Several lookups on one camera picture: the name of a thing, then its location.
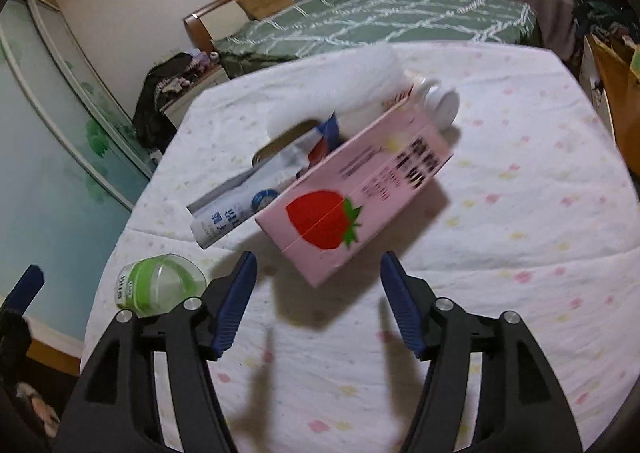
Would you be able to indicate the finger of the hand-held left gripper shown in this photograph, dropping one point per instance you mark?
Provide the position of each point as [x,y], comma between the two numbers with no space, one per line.
[25,288]

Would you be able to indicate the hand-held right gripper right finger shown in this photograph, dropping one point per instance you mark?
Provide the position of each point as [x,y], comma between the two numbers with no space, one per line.
[402,308]

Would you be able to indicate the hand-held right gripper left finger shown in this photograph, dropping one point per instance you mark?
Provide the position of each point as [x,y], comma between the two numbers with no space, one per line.
[232,308]

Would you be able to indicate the clear cup with green label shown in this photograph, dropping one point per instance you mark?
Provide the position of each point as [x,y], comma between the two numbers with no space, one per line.
[150,283]

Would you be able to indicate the white tube with blue print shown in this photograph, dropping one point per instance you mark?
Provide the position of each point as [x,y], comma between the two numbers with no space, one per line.
[225,218]

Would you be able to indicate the pink strawberry milk carton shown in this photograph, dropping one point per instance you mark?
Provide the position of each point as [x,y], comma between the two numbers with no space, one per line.
[350,193]

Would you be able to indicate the white paper cup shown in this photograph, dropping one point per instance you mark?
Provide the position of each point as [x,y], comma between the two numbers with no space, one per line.
[340,83]

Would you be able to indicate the glass wardrobe sliding door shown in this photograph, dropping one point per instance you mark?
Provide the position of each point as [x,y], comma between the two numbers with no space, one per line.
[60,183]

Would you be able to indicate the white dotted table cloth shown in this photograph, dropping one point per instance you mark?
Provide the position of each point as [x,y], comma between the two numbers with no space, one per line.
[500,233]

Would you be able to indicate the white nightstand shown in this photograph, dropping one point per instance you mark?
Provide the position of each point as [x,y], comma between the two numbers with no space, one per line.
[185,103]

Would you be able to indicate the dark clothes heap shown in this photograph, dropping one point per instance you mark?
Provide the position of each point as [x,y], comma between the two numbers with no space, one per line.
[150,103]

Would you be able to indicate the wooden bed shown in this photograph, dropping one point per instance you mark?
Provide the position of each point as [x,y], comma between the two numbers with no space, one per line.
[200,20]

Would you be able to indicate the green checked quilt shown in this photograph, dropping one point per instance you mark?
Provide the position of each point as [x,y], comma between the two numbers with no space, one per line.
[380,18]

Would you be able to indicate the orange wooden cabinet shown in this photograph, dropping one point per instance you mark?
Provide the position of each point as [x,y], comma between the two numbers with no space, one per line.
[620,93]

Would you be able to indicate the pile of clothes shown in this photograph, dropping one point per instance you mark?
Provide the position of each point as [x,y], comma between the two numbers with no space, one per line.
[600,8]

